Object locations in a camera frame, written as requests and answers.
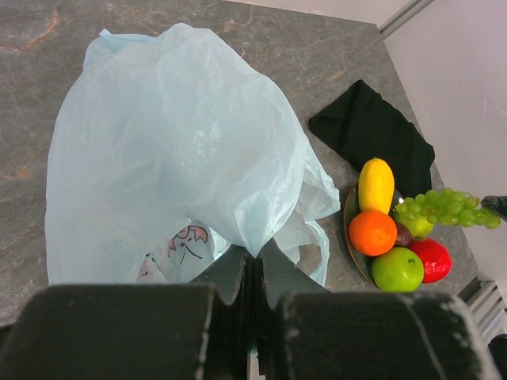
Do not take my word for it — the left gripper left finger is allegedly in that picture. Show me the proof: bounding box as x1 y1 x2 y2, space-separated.
1 246 248 379

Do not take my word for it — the green apple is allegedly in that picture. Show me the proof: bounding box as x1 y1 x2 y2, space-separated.
371 247 425 292

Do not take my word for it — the orange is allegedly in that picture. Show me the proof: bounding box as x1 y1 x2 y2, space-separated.
348 210 397 257

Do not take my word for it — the dark purple plum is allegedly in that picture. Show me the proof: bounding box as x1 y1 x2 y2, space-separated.
395 222 414 247

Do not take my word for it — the yellow mango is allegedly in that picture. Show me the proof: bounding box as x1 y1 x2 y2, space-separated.
358 158 395 215

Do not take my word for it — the green pear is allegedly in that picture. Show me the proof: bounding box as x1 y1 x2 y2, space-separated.
394 213 434 238

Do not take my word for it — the light blue plastic bag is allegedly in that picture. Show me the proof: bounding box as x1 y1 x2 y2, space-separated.
45 24 340 285

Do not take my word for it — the green grape bunch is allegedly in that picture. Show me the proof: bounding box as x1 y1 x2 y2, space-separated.
393 188 501 230

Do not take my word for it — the red apple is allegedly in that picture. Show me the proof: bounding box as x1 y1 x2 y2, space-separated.
409 238 452 283

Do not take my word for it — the right aluminium corner post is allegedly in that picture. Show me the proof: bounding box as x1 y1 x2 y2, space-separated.
379 0 433 39

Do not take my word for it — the right black cloth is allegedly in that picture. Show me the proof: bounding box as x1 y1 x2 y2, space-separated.
308 80 435 197

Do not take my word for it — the toothed cable duct rail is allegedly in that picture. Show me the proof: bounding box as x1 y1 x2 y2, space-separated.
459 277 506 343

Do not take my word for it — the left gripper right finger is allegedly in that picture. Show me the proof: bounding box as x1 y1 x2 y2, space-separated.
259 241 501 379

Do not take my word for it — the dark fruit plate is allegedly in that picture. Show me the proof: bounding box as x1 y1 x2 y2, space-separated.
344 184 421 291

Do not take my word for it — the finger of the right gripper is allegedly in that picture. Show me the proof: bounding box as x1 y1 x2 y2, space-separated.
481 196 507 222

